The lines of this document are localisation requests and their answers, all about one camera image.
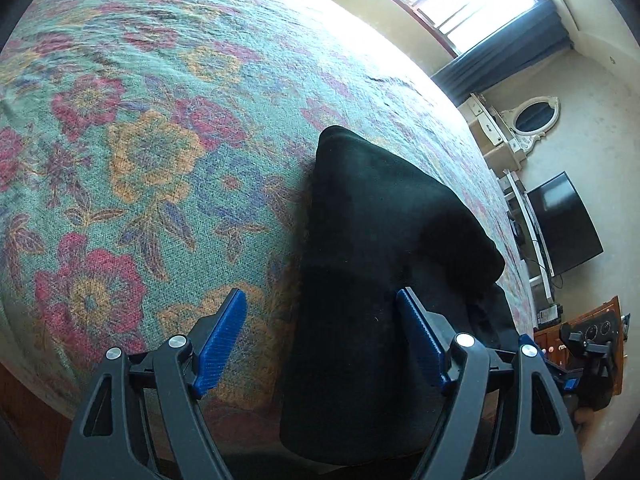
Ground floral bed blanket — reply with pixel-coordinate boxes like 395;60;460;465
0;0;538;431

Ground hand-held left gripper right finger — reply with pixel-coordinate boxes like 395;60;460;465
396;287;586;480

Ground small black box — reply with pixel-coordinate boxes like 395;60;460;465
537;304;564;329

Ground bay window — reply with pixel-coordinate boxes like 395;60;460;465
350;0;543;58

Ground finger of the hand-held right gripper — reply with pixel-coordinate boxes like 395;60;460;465
539;342;583;397

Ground white oval vanity mirror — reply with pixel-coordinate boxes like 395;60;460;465
500;96;561;153

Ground brown wooden cabinet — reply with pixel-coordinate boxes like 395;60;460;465
532;296;626;396

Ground white dressing table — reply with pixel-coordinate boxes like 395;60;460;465
457;92;526;178

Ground white television stand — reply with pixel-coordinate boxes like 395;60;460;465
500;170;558;321

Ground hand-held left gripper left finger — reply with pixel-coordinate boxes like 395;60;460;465
60;289;249;480

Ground black pants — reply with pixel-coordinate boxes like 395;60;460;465
279;125;516;466

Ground black flat television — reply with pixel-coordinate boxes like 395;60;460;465
527;171;604;276

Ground dark blue curtain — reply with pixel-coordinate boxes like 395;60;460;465
431;0;571;106

